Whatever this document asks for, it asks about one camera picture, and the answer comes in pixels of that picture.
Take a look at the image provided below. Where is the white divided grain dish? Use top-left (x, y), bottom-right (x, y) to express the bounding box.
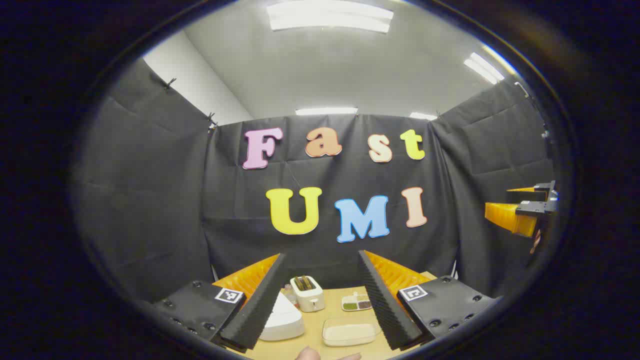
top-left (341, 292), bottom-right (373, 312)

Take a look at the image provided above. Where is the black backdrop cloth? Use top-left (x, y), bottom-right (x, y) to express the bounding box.
top-left (72, 59), bottom-right (558, 303)

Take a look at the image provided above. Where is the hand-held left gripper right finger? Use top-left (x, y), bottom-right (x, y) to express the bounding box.
top-left (357, 250), bottom-right (501, 351)

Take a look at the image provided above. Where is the white rice cooker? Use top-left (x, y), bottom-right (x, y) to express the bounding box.
top-left (259, 292), bottom-right (306, 342)

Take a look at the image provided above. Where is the clear box of rice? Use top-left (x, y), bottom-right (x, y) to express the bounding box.
top-left (321, 316), bottom-right (382, 348)

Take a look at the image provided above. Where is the white chopstick holder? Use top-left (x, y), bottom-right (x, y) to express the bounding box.
top-left (290, 275), bottom-right (326, 313)

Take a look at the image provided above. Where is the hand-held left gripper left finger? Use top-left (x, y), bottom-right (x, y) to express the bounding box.
top-left (152, 252), bottom-right (288, 353)

